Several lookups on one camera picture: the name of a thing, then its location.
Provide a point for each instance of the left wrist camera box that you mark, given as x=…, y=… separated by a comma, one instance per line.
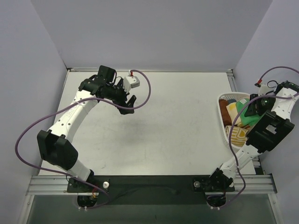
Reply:
x=130, y=82

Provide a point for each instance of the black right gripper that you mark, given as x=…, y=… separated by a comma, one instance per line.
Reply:
x=252, y=108

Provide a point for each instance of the yellow white patterned rolled towel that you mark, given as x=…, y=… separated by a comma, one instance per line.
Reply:
x=238, y=137

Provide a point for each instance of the black base mat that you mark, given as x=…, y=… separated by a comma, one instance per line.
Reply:
x=157, y=189

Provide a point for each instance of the aluminium front frame rail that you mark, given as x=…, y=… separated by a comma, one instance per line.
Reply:
x=60, y=185

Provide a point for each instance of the brown rolled towel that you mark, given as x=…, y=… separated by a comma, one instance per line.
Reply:
x=224, y=114

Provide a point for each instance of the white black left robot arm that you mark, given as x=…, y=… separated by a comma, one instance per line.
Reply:
x=55, y=145

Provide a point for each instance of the green cloth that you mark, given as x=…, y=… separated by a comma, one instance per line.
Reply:
x=246, y=118

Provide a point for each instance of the yellow cream towel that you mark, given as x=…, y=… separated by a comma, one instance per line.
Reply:
x=232, y=111

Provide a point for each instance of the white perforated plastic basket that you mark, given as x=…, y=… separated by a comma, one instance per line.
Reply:
x=226, y=96

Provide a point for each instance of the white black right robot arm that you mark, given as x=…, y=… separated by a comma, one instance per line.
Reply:
x=272, y=127

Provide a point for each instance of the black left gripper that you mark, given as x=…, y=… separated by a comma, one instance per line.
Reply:
x=123, y=98

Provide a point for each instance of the blue rolled towel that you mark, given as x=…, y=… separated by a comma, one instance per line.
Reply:
x=232, y=101

